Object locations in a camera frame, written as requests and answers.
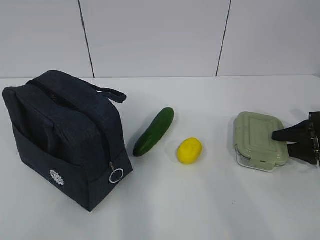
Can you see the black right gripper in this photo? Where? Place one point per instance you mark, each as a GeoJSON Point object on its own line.
{"type": "Point", "coordinates": [300, 135]}

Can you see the dark blue lunch bag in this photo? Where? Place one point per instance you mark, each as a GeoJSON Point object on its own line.
{"type": "Point", "coordinates": [70, 132]}

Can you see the green cucumber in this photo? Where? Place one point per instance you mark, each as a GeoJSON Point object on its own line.
{"type": "Point", "coordinates": [154, 133]}

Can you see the yellow lemon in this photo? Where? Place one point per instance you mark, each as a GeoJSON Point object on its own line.
{"type": "Point", "coordinates": [189, 151]}

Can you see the green lid glass container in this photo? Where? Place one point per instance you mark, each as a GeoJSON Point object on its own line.
{"type": "Point", "coordinates": [253, 143]}

